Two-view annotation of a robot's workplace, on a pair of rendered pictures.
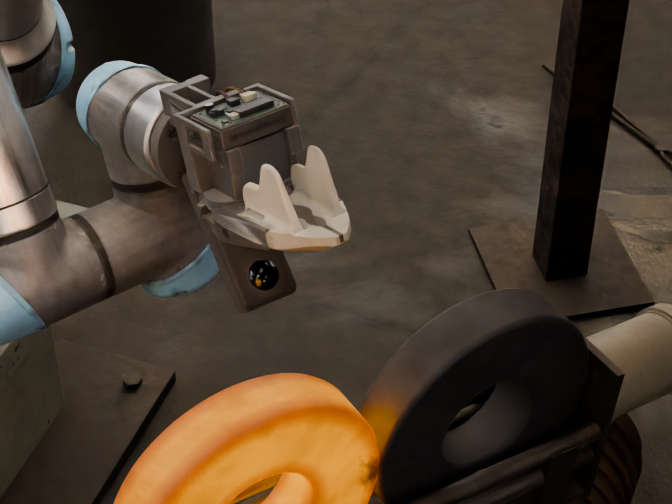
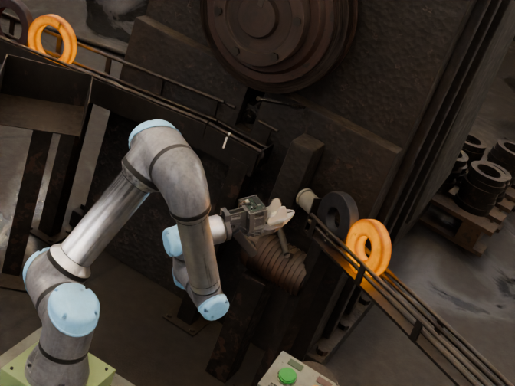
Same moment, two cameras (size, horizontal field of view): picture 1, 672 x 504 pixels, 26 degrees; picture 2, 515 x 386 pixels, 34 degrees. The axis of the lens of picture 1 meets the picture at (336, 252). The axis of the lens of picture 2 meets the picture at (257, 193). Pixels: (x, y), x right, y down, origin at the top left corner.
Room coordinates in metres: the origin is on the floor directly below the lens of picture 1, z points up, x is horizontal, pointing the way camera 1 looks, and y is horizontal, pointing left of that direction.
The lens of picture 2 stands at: (0.96, 2.01, 1.81)
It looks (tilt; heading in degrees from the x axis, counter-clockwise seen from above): 28 degrees down; 266
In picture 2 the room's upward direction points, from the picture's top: 21 degrees clockwise
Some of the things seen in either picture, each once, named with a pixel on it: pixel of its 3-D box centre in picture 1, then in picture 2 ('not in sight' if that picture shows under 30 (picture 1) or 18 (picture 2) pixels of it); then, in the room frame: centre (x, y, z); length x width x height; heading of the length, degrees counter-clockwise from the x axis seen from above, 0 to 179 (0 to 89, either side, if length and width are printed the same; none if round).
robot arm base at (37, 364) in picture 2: not in sight; (60, 358); (1.16, 0.46, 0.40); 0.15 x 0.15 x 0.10
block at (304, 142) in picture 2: not in sight; (296, 174); (0.71, -0.32, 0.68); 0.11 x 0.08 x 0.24; 68
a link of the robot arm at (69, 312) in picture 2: not in sight; (70, 318); (1.16, 0.46, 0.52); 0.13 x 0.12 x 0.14; 126
